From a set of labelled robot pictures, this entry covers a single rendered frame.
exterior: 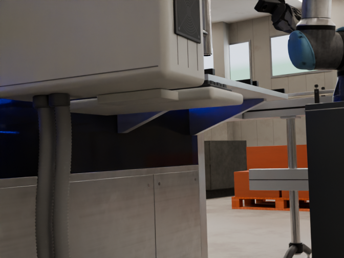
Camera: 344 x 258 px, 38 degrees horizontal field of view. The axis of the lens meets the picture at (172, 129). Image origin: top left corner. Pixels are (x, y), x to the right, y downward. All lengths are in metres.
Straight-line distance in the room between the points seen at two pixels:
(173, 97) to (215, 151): 6.06
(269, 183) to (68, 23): 1.99
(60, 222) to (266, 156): 5.09
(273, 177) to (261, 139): 8.60
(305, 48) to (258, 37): 10.24
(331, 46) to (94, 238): 0.93
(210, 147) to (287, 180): 4.33
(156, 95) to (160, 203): 0.88
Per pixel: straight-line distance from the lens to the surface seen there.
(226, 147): 7.42
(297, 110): 2.83
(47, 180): 1.21
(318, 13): 1.57
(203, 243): 2.26
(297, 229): 2.91
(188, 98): 1.18
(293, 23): 1.77
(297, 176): 2.86
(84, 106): 1.35
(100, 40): 1.07
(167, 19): 1.00
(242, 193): 5.85
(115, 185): 1.72
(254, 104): 2.03
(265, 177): 2.92
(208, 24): 1.20
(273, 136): 11.37
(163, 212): 1.97
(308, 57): 1.54
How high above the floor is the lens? 0.65
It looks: 3 degrees up
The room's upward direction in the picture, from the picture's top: 2 degrees counter-clockwise
